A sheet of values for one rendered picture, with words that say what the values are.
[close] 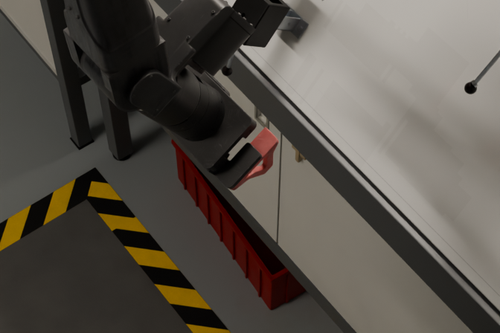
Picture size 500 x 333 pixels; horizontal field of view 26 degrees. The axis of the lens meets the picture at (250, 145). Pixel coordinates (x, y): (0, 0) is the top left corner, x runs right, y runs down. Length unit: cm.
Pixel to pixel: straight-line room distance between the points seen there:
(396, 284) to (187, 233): 86
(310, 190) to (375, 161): 27
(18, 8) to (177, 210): 55
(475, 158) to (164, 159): 125
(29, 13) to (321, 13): 112
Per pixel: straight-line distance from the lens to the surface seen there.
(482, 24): 126
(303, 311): 220
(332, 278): 169
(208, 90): 102
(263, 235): 184
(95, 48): 86
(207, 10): 94
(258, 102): 145
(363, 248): 153
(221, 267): 225
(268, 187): 170
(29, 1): 241
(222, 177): 105
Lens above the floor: 197
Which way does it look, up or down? 55 degrees down
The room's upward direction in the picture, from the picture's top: straight up
